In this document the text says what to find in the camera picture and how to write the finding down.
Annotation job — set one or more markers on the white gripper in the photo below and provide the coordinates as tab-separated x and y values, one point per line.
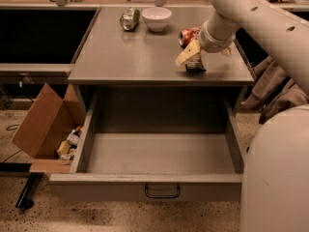
210	43

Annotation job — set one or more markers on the black rxbar chocolate bar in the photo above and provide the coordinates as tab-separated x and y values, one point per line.
195	65

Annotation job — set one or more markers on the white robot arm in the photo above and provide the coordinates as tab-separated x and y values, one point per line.
275	181

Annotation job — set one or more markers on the grey open top drawer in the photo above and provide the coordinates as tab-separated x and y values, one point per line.
137	137

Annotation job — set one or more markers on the crushed orange soda can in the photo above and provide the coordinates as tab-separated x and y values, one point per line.
188	35

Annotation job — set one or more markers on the white ceramic bowl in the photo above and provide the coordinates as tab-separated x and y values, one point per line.
156	18

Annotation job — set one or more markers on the grey jacket on chair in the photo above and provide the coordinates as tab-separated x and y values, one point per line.
274	91

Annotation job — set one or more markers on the crushed green soda can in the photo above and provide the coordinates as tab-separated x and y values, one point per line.
130	18

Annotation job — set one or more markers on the grey metal cabinet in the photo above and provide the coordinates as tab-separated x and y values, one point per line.
112	56

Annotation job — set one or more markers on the brown cardboard box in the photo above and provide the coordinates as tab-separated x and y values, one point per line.
47	124

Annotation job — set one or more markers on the trash items in box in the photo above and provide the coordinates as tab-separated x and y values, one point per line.
67	148

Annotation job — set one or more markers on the black table leg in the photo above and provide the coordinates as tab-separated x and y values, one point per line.
25	199

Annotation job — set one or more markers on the black drawer handle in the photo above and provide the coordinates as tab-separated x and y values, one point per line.
161	192

